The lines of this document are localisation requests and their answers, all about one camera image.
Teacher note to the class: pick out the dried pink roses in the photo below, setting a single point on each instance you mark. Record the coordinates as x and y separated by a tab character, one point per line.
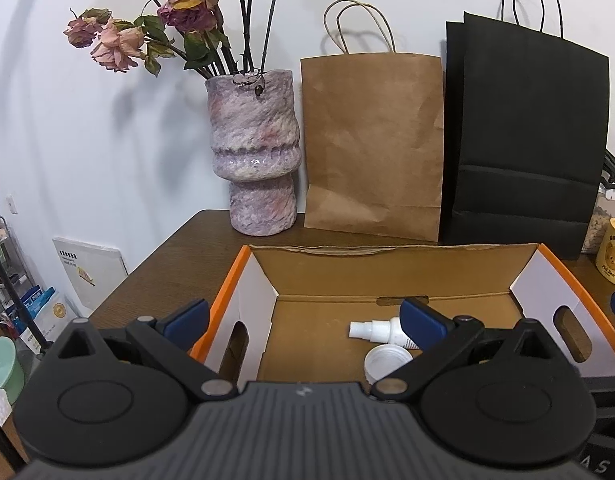
187	10

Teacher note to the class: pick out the blue and white packets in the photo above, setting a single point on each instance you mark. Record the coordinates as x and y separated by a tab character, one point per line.
40	312

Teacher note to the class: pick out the small white spray bottle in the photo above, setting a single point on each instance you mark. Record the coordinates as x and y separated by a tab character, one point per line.
375	330

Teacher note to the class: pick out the clear food jar black lid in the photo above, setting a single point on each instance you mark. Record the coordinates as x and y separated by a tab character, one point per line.
605	200

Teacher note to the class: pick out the cluttered storage cart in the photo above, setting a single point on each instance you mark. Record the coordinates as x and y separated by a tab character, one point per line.
5	270

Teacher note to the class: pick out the white ribbed bottle cap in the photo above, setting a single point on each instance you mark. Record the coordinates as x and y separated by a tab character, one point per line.
385	358

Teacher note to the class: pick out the black paper bag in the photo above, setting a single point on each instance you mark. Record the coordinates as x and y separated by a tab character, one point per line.
527	135

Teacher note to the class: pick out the brown paper bag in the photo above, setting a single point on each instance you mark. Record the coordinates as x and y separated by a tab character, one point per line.
372	150

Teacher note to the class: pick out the white flat box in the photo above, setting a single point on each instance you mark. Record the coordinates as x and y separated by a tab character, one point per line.
87	270

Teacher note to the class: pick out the green bowl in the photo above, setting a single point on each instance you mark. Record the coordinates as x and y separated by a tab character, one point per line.
2	367

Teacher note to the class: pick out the mottled purple ceramic vase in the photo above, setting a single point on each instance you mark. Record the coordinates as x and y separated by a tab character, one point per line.
255	150

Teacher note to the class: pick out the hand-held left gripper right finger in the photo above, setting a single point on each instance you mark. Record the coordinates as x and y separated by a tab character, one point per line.
422	327

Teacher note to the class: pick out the white wall socket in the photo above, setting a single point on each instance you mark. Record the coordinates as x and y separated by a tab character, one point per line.
10	203

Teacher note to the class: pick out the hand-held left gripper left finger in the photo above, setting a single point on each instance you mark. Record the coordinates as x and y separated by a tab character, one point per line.
187	321

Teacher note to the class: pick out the red cardboard box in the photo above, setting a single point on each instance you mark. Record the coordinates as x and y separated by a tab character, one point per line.
327	272

